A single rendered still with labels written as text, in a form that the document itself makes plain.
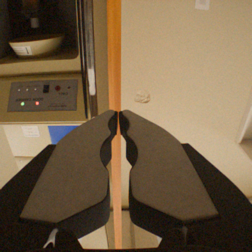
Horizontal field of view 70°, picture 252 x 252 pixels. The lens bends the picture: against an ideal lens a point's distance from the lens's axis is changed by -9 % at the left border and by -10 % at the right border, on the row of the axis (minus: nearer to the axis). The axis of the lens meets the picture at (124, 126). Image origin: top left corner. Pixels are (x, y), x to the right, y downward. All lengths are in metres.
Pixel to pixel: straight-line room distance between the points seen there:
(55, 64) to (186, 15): 0.67
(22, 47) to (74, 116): 0.26
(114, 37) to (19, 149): 0.52
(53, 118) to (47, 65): 0.16
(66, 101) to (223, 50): 0.84
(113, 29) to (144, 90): 0.64
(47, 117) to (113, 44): 0.24
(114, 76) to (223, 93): 0.83
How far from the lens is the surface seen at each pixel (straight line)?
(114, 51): 0.45
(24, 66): 0.61
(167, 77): 1.05
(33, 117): 0.54
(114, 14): 0.44
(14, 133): 0.73
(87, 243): 1.25
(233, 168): 1.62
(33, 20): 0.67
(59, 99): 0.53
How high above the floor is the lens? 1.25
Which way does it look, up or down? 32 degrees up
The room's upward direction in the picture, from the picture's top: 179 degrees counter-clockwise
